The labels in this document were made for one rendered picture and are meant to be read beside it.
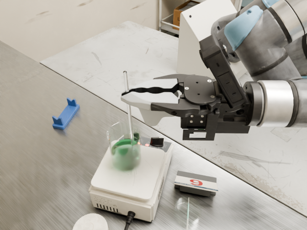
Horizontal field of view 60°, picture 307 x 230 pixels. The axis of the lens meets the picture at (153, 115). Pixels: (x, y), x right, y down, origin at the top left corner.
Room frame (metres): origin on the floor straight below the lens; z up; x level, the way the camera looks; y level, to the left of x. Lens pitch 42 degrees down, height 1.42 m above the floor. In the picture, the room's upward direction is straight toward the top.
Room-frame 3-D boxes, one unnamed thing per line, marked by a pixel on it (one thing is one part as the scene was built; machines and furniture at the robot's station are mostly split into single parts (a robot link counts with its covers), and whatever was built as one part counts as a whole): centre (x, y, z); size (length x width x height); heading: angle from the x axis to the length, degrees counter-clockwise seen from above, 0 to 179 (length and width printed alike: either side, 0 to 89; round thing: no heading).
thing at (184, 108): (0.31, -0.04, 1.16); 0.09 x 0.05 x 0.02; 89
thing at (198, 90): (0.33, -0.10, 1.13); 0.12 x 0.08 x 0.09; 88
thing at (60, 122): (0.56, 0.25, 0.92); 0.10 x 0.03 x 0.04; 165
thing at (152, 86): (0.35, 0.00, 1.14); 0.09 x 0.03 x 0.06; 87
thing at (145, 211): (0.34, 0.04, 0.94); 0.22 x 0.13 x 0.08; 165
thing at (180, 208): (0.26, -0.07, 0.91); 0.06 x 0.06 x 0.02
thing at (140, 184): (0.32, 0.05, 0.98); 0.12 x 0.12 x 0.01; 75
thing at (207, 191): (0.33, -0.09, 0.92); 0.09 x 0.06 x 0.04; 77
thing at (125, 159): (0.33, 0.05, 1.03); 0.07 x 0.06 x 0.08; 37
